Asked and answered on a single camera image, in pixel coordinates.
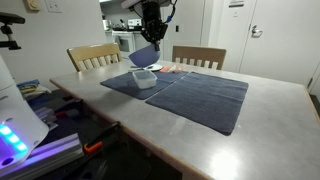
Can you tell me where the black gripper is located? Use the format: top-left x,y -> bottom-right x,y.
141,1 -> 168,51

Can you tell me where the blue bowl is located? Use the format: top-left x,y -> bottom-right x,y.
129,44 -> 160,67

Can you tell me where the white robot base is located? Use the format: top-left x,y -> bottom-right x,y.
0,56 -> 49,176

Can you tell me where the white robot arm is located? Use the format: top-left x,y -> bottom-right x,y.
121,0 -> 176,51

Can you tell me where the clear plastic lunchbox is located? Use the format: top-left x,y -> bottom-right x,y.
132,70 -> 157,89

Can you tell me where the white kitchen stove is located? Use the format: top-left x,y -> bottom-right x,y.
112,31 -> 135,59

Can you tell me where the right wooden chair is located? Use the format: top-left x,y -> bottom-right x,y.
172,46 -> 227,70

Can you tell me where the wooden chair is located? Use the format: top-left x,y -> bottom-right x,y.
67,43 -> 122,72
172,46 -> 227,70

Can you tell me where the dark blue mat left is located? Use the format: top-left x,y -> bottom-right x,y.
101,71 -> 188,100

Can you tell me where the dark blue mat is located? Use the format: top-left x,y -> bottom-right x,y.
101,71 -> 188,100
146,72 -> 249,136

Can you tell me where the left wooden chair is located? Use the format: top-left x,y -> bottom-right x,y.
67,43 -> 122,72

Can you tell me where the dark blue mat right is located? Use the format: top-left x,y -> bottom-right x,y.
146,72 -> 249,136

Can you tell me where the beige thermostat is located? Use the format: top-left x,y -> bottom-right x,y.
24,0 -> 40,11

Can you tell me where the white door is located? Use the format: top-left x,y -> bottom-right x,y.
240,0 -> 320,85

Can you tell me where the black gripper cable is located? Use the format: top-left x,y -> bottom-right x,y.
162,0 -> 178,24

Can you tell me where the silver door handle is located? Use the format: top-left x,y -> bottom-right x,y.
252,25 -> 263,38

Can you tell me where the orange handled clamp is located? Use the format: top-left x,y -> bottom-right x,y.
83,121 -> 121,154

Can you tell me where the aluminium rail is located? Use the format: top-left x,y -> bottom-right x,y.
0,133 -> 84,180

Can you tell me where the black camera on stand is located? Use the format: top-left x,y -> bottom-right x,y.
0,12 -> 25,50

